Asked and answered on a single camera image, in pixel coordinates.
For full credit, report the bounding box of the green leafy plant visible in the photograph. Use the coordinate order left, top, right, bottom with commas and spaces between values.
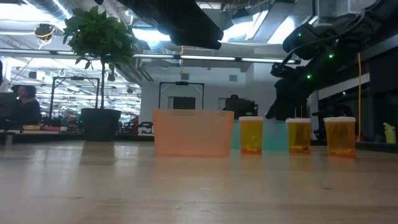
62, 5, 137, 110

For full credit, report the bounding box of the person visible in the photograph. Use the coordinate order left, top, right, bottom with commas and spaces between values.
11, 84, 42, 126

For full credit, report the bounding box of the orange plastic bin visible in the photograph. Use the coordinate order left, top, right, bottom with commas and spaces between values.
152, 108, 234, 157

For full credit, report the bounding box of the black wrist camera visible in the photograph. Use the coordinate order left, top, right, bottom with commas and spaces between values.
269, 62, 295, 78

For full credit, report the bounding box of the yellow hanging cable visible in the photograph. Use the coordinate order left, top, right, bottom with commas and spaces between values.
357, 52, 363, 142

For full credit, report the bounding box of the yellow-green drink bottle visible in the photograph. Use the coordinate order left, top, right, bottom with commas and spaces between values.
382, 122, 397, 144

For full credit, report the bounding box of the black aluminium frame rail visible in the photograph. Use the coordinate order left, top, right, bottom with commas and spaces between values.
62, 133, 326, 149

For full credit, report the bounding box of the black rig frame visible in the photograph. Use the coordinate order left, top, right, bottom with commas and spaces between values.
49, 76, 101, 121
158, 81, 205, 110

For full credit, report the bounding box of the black equipment box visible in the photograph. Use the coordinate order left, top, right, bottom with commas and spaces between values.
223, 94, 259, 120

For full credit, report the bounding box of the black plant pot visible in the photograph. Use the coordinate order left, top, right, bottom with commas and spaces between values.
81, 108, 122, 142

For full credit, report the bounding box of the teal plastic bin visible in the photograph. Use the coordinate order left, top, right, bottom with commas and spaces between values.
229, 119, 289, 152

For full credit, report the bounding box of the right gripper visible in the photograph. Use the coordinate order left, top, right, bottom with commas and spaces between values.
266, 73, 315, 121

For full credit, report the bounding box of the large amber pill bottle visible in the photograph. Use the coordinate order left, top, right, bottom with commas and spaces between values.
238, 116, 264, 155
285, 117, 312, 154
322, 116, 356, 158

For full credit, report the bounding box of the long ceiling light fixture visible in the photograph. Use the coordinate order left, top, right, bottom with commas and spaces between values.
133, 53, 301, 65

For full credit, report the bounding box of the black ceiling cable reel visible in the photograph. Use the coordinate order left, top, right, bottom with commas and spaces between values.
33, 23, 57, 40

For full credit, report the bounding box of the black monitor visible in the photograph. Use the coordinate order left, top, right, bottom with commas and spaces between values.
0, 91, 18, 130

